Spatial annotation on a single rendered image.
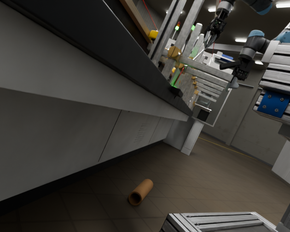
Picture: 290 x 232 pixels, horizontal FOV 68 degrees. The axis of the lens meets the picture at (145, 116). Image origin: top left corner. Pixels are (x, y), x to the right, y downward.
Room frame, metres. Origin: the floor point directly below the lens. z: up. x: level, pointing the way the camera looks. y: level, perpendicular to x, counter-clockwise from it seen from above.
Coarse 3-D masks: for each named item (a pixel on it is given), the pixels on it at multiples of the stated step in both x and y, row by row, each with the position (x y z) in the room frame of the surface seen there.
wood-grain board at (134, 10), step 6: (120, 0) 0.81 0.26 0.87; (126, 0) 0.80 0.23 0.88; (132, 0) 0.84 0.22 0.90; (126, 6) 0.84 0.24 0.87; (132, 6) 0.86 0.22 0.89; (132, 12) 0.88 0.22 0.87; (138, 12) 0.92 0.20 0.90; (132, 18) 0.95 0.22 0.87; (138, 18) 0.94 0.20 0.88; (138, 24) 0.99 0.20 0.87; (144, 24) 1.02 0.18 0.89; (144, 30) 1.04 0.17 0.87; (144, 36) 1.14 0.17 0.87; (150, 42) 1.20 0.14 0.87
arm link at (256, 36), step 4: (252, 32) 1.23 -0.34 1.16; (256, 32) 1.22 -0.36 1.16; (260, 32) 1.21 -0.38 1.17; (248, 36) 1.25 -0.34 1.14; (252, 36) 1.22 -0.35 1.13; (256, 36) 1.21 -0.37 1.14; (260, 36) 1.21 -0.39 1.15; (248, 40) 1.23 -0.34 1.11; (252, 40) 1.22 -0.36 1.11; (256, 40) 1.21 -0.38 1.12; (260, 40) 1.21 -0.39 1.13; (264, 40) 1.21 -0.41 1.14; (244, 44) 1.25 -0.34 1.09; (248, 44) 1.22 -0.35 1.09; (252, 44) 1.21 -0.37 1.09; (256, 44) 1.21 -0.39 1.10; (260, 44) 1.21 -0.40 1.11; (252, 48) 1.21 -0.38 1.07; (256, 48) 1.22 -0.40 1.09; (260, 48) 1.22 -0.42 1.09
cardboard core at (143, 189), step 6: (144, 180) 1.46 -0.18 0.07; (150, 180) 1.48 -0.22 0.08; (138, 186) 1.32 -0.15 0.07; (144, 186) 1.33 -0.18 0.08; (150, 186) 1.41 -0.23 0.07; (132, 192) 1.21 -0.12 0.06; (138, 192) 1.21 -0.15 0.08; (144, 192) 1.27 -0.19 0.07; (132, 198) 1.25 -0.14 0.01; (138, 198) 1.29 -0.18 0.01; (132, 204) 1.21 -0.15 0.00; (138, 204) 1.20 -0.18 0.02
